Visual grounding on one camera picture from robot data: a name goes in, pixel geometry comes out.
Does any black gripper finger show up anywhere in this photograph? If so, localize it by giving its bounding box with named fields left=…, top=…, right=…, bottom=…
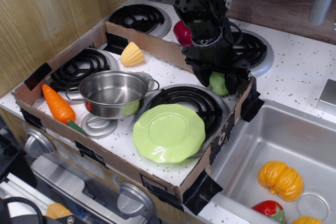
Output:
left=225, top=73, right=248, bottom=95
left=193, top=65, right=213, bottom=87

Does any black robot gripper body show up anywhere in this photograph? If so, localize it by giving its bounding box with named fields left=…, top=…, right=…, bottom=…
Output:
left=182, top=31, right=250, bottom=77

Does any light green toy broccoli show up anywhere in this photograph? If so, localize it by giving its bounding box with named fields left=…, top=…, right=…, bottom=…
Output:
left=209, top=72, right=229, bottom=97

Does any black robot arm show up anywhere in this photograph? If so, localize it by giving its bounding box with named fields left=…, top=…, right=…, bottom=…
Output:
left=150, top=0, right=250, bottom=94

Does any stainless steel pot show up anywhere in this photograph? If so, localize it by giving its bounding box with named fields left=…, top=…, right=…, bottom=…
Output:
left=65, top=70, right=160, bottom=119

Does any dark red toy pepper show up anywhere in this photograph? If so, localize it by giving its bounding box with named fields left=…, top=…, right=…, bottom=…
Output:
left=173, top=20, right=193, bottom=47

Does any black front right burner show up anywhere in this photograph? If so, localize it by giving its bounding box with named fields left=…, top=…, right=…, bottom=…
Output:
left=149, top=86, right=227, bottom=138

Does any black burner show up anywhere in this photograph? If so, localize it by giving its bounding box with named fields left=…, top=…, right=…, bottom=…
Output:
left=107, top=4, right=165, bottom=34
left=149, top=86, right=227, bottom=138
left=233, top=31, right=267, bottom=68
left=46, top=48, right=111, bottom=92

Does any black back right burner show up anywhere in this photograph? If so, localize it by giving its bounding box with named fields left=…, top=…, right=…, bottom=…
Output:
left=233, top=31, right=267, bottom=68

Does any silver sink basin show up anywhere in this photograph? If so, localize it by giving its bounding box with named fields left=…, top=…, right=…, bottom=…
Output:
left=209, top=101, right=335, bottom=223

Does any light green plate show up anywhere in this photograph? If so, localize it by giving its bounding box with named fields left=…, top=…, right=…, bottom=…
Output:
left=132, top=104, right=206, bottom=163

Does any yellow toy corn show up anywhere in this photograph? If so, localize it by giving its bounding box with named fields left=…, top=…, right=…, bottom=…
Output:
left=120, top=42, right=145, bottom=66

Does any black back left burner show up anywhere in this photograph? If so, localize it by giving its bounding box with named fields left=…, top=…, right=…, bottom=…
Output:
left=107, top=4, right=165, bottom=34

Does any silver faucet base block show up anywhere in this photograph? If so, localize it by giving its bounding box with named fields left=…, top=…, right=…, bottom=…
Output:
left=316, top=79, right=336, bottom=115

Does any brown cardboard fence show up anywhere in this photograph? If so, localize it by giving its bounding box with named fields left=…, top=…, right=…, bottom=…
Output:
left=13, top=22, right=264, bottom=215

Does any orange toy pumpkin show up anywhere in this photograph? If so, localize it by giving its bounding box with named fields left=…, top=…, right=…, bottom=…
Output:
left=257, top=161, right=304, bottom=201

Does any silver faucet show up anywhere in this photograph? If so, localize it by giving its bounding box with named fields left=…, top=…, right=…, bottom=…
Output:
left=309, top=0, right=333, bottom=25

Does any black front left burner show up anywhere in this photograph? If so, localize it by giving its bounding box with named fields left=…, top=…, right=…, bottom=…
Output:
left=46, top=48, right=111, bottom=92

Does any silver right stove knob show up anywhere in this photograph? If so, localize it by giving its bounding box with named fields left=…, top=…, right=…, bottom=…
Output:
left=117, top=182, right=154, bottom=218

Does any silver stove knob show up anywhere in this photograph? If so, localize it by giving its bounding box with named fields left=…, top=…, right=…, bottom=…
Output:
left=24, top=128, right=56, bottom=158
left=117, top=182, right=154, bottom=218

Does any orange toy carrot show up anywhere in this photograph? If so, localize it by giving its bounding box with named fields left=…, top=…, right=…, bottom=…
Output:
left=41, top=83, right=86, bottom=135

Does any yellow toy fruit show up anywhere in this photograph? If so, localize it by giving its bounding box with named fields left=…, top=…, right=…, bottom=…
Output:
left=291, top=216, right=323, bottom=224

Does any silver left stove knob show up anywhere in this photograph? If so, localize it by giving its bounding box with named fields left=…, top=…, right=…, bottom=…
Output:
left=24, top=128, right=56, bottom=158

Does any orange toy bottom left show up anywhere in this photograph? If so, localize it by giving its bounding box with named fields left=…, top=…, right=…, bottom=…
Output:
left=45, top=203, right=71, bottom=219

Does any silver oven door handle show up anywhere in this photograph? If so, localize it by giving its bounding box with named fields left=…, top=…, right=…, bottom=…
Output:
left=31, top=156, right=150, bottom=223

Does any black cable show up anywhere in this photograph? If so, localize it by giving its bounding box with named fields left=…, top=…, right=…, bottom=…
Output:
left=0, top=196, right=44, bottom=224

